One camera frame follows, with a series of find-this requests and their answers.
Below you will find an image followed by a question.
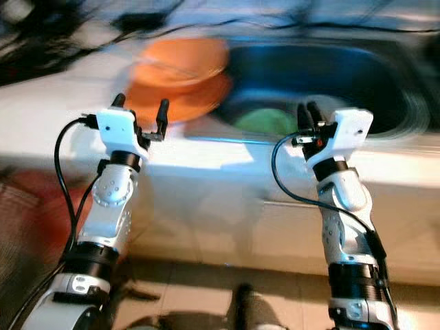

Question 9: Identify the white kitchen cabinet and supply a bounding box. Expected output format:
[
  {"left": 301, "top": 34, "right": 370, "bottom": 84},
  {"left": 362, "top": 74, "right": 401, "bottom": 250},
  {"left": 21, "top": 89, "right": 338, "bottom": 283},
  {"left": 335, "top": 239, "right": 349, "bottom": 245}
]
[{"left": 0, "top": 162, "right": 440, "bottom": 276}]

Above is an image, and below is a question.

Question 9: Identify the orange plastic plate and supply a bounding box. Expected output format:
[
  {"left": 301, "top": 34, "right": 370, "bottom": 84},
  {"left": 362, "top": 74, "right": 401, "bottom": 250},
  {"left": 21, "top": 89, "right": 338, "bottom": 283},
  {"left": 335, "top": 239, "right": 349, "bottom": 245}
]
[{"left": 124, "top": 71, "right": 234, "bottom": 125}]

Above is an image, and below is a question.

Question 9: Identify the orange plastic bowl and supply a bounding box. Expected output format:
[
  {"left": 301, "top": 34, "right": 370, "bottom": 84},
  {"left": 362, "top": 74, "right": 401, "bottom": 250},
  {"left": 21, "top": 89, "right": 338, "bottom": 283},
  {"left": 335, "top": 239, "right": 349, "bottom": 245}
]
[{"left": 133, "top": 36, "right": 230, "bottom": 91}]

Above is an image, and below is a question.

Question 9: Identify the stainless steel sink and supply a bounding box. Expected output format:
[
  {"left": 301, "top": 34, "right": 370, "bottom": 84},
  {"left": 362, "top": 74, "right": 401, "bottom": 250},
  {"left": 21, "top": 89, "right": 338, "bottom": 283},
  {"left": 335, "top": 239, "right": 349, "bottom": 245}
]
[{"left": 212, "top": 34, "right": 434, "bottom": 143}]

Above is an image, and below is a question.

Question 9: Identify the black power adapter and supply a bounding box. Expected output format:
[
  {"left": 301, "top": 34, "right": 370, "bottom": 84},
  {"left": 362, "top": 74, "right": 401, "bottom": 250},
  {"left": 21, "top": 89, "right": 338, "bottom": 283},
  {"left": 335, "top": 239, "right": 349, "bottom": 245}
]
[{"left": 112, "top": 12, "right": 167, "bottom": 33}]

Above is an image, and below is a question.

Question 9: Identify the robot right leg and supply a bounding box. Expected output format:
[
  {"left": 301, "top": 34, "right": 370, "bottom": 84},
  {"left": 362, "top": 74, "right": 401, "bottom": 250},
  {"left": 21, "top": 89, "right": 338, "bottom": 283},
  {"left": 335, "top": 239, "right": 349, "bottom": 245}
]
[{"left": 229, "top": 282, "right": 284, "bottom": 330}]

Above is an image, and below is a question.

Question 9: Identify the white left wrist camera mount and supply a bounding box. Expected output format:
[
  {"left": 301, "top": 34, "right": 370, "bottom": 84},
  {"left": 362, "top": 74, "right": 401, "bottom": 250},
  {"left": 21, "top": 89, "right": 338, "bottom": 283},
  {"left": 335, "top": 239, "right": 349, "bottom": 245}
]
[{"left": 96, "top": 107, "right": 142, "bottom": 158}]

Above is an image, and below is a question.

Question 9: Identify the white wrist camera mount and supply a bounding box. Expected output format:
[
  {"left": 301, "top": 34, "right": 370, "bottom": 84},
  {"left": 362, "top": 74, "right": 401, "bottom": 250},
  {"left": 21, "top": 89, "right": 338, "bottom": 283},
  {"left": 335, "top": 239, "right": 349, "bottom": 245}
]
[
  {"left": 96, "top": 107, "right": 142, "bottom": 158},
  {"left": 305, "top": 107, "right": 375, "bottom": 170}
]

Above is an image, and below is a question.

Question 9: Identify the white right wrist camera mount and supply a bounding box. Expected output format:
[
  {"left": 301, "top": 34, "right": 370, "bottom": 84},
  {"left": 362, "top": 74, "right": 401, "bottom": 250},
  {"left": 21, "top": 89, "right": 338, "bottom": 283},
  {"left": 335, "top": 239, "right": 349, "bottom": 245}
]
[{"left": 305, "top": 107, "right": 375, "bottom": 170}]

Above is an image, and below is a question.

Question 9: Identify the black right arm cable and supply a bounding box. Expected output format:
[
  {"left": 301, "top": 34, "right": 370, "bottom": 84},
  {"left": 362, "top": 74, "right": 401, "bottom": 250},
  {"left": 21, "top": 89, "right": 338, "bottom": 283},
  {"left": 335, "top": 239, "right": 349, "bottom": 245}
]
[{"left": 271, "top": 131, "right": 398, "bottom": 324}]

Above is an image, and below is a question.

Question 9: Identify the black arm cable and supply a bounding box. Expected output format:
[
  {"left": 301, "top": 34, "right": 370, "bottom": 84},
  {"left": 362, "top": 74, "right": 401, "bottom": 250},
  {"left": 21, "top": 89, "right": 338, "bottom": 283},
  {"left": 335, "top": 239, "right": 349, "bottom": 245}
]
[
  {"left": 10, "top": 115, "right": 100, "bottom": 330},
  {"left": 271, "top": 131, "right": 398, "bottom": 324}
]

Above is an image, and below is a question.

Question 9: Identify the metal cabinet handle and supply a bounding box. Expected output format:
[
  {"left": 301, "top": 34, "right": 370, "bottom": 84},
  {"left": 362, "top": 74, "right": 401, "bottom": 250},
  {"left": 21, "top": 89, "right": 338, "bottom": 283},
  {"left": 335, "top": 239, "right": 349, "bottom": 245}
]
[{"left": 260, "top": 197, "right": 325, "bottom": 212}]

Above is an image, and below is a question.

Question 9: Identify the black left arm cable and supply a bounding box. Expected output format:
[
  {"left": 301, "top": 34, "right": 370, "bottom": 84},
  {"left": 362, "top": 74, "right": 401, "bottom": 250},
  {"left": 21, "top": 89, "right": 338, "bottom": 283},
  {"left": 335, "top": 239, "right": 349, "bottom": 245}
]
[{"left": 10, "top": 115, "right": 100, "bottom": 330}]

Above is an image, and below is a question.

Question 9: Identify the wire grille floor fan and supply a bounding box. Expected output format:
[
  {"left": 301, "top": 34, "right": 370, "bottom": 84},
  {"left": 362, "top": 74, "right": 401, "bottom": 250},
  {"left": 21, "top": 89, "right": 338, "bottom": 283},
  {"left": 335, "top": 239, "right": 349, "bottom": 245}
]
[{"left": 0, "top": 186, "right": 42, "bottom": 310}]

